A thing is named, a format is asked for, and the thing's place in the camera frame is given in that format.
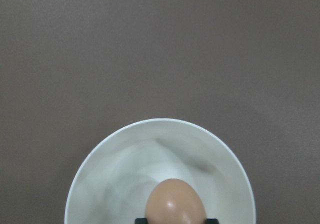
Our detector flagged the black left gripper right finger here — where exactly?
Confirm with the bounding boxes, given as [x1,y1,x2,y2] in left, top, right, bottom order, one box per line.
[205,218,219,224]

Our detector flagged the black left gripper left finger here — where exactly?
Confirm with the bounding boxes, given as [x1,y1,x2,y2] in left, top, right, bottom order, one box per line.
[134,218,148,224]

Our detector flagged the brown egg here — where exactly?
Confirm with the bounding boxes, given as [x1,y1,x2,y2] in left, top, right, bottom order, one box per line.
[144,179,207,224]

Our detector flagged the white bowl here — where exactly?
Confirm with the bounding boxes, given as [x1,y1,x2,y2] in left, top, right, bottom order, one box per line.
[64,118,257,224]

